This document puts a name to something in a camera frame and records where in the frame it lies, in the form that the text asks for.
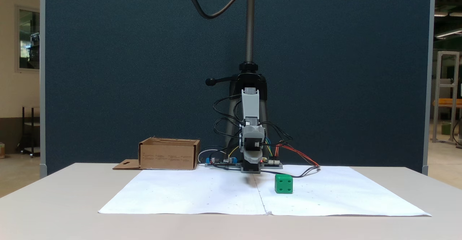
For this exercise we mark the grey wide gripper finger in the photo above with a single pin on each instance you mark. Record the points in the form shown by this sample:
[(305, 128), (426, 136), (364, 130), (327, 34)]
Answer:
[(253, 156)]

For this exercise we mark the green die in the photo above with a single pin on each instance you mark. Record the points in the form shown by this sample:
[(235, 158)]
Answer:
[(283, 184)]

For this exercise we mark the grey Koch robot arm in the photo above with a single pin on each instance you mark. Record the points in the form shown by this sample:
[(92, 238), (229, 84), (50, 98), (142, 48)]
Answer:
[(250, 103)]

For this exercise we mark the green bin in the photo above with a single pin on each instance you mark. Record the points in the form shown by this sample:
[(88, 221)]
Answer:
[(446, 129)]

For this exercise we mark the dark motor driver board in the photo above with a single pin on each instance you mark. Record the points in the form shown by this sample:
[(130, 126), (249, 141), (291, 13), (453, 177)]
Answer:
[(272, 163)]

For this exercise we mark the blue power circuit board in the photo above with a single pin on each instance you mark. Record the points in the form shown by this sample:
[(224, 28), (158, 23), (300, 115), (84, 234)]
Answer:
[(221, 161)]

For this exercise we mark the white paper sheet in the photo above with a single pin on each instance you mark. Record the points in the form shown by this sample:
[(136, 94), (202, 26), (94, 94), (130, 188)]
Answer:
[(202, 196)]

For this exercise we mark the brown cardboard box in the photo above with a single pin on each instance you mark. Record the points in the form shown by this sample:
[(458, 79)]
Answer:
[(168, 157)]

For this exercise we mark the dark blue partition panel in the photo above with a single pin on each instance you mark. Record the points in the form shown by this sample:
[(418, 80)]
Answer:
[(108, 70)]

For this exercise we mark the orange wooden workbench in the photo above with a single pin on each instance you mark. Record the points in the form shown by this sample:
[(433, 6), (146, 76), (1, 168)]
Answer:
[(447, 103)]

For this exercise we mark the black shelf cart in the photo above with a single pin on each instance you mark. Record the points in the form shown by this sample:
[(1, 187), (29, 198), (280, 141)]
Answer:
[(23, 131)]

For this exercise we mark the black camera tripod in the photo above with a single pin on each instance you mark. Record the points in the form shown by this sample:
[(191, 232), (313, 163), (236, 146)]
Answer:
[(249, 34)]

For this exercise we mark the aluminium frame rack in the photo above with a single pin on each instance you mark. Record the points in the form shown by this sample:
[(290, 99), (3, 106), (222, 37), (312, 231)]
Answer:
[(439, 95)]

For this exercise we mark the wall window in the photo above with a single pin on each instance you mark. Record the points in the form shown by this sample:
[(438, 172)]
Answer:
[(29, 38)]

